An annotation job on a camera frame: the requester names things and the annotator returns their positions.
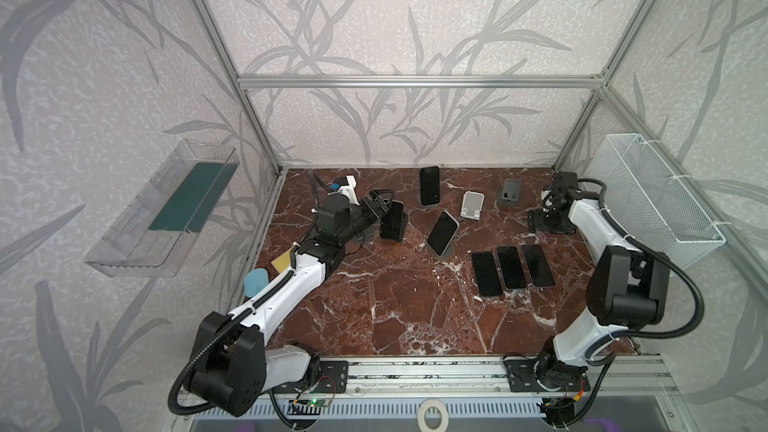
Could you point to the black phone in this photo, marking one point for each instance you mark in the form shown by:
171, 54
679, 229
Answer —
486, 274
429, 182

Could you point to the green-edged phone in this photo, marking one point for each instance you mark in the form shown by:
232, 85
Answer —
393, 224

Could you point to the white tape roll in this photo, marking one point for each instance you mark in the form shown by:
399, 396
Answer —
433, 416

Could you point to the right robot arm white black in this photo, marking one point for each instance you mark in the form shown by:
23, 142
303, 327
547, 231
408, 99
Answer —
626, 293

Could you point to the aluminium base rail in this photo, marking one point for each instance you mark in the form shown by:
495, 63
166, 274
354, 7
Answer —
470, 376

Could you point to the yellow sponge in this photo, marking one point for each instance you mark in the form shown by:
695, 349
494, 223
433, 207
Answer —
282, 262

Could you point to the grey phone stand rear right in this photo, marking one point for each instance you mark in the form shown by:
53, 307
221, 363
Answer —
509, 194

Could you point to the white-edged phone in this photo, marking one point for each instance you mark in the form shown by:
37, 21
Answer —
512, 272

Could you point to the white wire mesh basket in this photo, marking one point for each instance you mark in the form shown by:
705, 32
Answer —
651, 202

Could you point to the white phone stand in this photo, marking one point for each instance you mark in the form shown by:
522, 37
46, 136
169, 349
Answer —
472, 205

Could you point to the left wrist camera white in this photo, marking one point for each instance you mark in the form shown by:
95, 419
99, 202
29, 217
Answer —
345, 185

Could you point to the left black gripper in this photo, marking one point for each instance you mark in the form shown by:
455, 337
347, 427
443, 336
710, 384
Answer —
372, 212

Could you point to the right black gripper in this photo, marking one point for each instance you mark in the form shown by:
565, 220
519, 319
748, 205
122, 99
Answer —
549, 216

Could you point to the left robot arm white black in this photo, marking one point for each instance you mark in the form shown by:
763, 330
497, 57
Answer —
230, 365

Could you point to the clear plastic wall bin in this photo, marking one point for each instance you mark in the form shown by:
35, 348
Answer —
153, 236

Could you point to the purple-edged phone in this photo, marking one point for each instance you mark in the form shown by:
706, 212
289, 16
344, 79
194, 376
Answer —
538, 268

